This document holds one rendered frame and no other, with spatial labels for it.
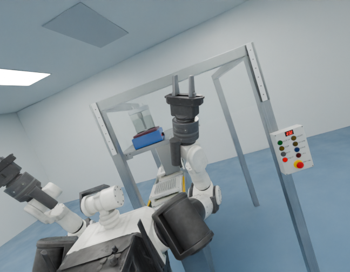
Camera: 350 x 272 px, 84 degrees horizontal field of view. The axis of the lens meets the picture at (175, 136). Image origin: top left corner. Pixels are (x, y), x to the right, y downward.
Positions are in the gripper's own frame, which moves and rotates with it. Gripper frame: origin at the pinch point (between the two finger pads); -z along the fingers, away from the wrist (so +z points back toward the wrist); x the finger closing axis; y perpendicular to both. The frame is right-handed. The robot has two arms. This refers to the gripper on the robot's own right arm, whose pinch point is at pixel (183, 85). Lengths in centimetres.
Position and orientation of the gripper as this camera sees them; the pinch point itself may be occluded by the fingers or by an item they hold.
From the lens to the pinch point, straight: 61.4
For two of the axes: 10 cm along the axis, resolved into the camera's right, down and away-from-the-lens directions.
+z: 0.8, 8.9, 4.5
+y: 4.7, -4.3, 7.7
